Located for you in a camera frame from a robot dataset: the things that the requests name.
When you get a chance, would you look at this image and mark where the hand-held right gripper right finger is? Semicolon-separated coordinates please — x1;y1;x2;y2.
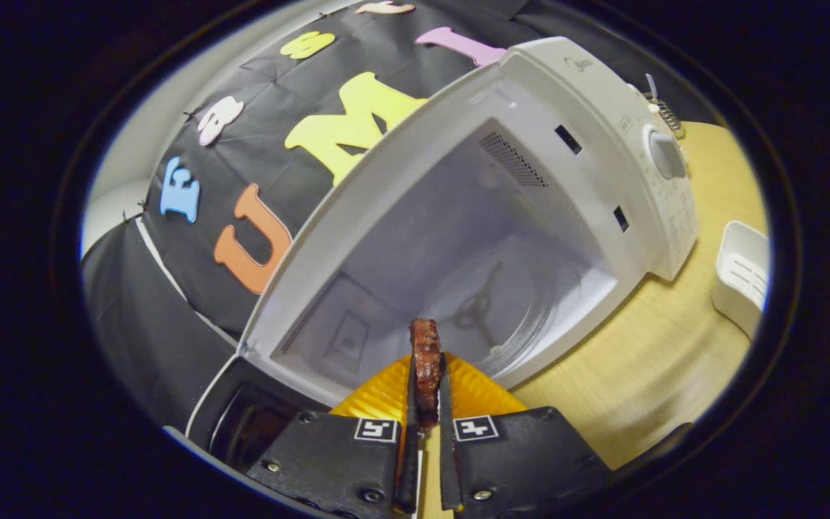
438;352;612;516

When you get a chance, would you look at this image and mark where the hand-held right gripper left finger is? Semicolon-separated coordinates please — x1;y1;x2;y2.
246;352;421;518

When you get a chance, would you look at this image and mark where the brown meat piece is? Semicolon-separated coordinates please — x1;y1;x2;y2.
409;319;445;432

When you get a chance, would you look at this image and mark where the white microwave oven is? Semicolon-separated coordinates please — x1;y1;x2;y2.
186;36;700;476

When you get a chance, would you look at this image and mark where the small white plastic tray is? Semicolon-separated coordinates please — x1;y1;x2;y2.
712;221;771;341

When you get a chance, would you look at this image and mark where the metal wire holder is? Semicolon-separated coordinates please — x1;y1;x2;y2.
656;97;685;138

